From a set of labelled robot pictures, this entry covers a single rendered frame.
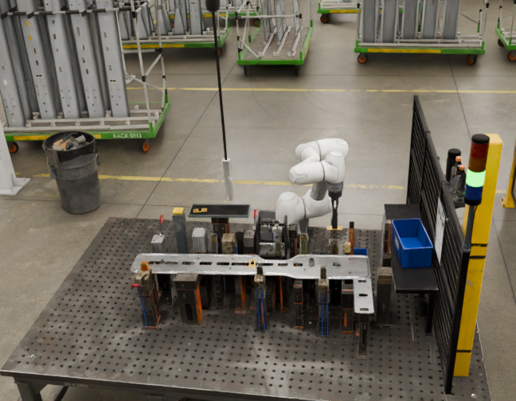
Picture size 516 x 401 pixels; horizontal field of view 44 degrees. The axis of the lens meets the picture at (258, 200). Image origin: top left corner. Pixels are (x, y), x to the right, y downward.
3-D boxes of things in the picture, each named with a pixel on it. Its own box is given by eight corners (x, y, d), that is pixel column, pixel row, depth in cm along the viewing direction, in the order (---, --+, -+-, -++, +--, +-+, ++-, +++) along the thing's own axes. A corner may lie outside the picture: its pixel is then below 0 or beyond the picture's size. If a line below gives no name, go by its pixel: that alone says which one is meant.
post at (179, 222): (179, 274, 413) (170, 216, 391) (181, 266, 419) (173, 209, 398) (190, 274, 412) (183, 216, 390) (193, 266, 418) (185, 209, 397)
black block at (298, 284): (291, 331, 359) (290, 290, 345) (292, 319, 369) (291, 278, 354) (306, 332, 358) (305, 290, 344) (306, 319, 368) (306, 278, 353)
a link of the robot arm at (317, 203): (297, 204, 448) (326, 200, 452) (302, 223, 439) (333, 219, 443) (313, 134, 384) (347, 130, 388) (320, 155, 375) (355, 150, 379)
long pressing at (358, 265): (127, 275, 365) (127, 274, 364) (137, 253, 384) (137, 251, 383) (371, 280, 349) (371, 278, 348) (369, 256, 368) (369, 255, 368)
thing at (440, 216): (439, 267, 329) (445, 216, 314) (433, 243, 349) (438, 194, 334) (443, 267, 329) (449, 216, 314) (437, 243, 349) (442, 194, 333)
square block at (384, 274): (375, 326, 359) (377, 274, 341) (374, 317, 365) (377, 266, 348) (389, 327, 358) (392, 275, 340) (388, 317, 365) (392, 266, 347)
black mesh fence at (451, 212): (423, 490, 346) (451, 255, 269) (392, 274, 516) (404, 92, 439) (450, 491, 344) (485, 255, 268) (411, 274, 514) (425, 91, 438)
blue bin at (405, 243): (401, 268, 350) (403, 249, 343) (390, 238, 376) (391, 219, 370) (431, 266, 350) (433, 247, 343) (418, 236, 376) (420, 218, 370)
